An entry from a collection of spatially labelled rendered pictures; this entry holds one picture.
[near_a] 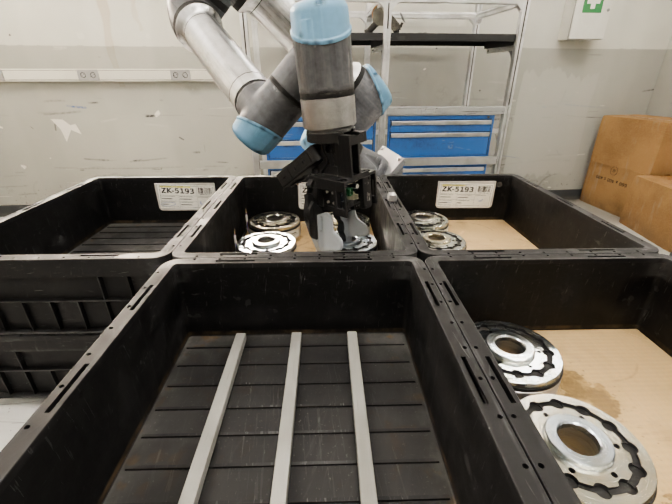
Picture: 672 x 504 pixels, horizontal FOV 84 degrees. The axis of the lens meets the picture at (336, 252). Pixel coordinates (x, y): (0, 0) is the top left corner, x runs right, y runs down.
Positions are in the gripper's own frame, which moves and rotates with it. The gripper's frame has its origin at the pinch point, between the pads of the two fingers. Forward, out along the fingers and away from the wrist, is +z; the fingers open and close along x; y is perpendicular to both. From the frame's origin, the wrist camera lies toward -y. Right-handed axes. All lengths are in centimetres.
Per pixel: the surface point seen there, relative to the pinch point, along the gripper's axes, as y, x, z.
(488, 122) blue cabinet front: -69, 218, 19
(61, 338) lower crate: -12.2, -38.1, -0.2
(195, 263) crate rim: 2.9, -24.4, -9.7
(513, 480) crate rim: 38.7, -25.1, -8.2
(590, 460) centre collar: 41.2, -15.2, -0.9
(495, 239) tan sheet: 15.9, 28.9, 5.7
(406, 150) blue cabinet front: -106, 176, 31
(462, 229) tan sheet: 8.7, 29.3, 5.5
